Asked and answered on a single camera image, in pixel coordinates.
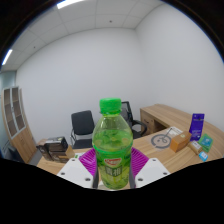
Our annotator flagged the tan small box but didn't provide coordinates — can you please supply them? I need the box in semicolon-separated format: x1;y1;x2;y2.
188;140;203;155

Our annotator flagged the round white disc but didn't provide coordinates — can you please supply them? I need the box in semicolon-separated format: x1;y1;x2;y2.
150;133;173;149

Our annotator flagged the purple upright box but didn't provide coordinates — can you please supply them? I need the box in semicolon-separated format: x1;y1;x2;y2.
188;113;205;142

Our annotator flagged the wooden side desk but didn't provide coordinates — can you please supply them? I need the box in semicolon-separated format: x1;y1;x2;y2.
139;103;189;135

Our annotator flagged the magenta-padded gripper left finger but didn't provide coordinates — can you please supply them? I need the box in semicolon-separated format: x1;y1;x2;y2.
56;147;100;189

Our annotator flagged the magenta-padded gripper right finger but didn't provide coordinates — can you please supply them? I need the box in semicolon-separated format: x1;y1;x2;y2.
129;147;172;189

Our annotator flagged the long ceiling light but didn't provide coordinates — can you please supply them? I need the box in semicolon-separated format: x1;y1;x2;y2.
56;0;85;10
1;49;14;66

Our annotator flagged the green flat box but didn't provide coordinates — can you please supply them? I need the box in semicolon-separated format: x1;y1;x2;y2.
197;133;214;149

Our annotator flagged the dark padded visitor chair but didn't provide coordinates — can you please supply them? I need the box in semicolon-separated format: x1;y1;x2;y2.
69;109;96;149

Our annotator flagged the black mesh office chair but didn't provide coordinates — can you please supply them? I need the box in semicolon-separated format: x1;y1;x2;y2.
119;100;148;139

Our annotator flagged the wooden glass-door cabinet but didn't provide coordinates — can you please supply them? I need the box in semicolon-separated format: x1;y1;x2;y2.
0;85;38;164

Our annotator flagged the orange cardboard box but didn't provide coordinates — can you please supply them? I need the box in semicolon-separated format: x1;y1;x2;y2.
169;130;193;154

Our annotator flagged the small blue packet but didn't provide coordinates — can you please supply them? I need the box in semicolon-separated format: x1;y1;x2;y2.
198;150;209;163

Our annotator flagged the green drink bottle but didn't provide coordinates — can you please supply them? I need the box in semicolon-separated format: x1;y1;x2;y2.
91;97;134;191

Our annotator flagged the dark striped cardboard box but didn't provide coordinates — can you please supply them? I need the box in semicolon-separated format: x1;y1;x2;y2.
44;135;69;153

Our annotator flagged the small dark brown box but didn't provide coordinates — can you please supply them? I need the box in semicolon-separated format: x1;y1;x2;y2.
35;139;52;162

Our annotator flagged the brown labelled cardboard box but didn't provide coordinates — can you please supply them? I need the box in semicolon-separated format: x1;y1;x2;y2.
49;145;76;164

